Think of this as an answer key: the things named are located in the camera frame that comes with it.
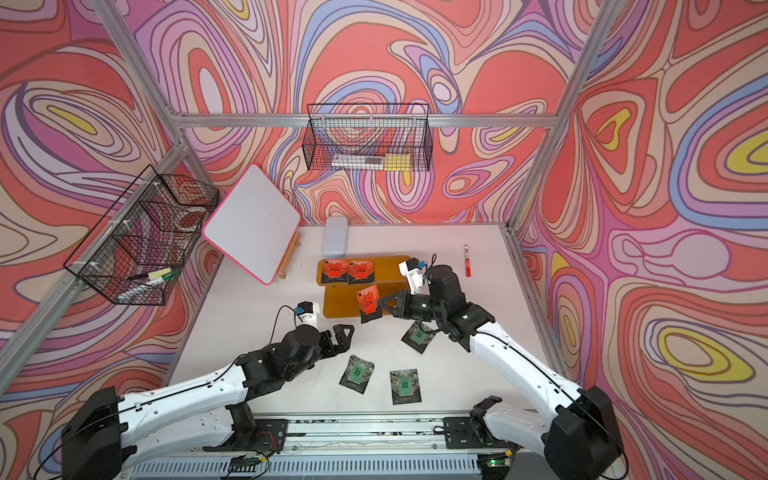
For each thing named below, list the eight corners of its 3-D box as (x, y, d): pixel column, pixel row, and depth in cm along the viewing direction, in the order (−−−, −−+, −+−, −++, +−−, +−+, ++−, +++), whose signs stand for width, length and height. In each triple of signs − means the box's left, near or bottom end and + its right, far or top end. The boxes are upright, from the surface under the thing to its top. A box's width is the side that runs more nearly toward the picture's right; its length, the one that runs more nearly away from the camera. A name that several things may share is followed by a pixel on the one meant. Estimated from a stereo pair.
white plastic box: (319, 257, 112) (318, 253, 110) (327, 220, 125) (326, 216, 123) (345, 257, 112) (344, 253, 110) (349, 220, 125) (349, 216, 123)
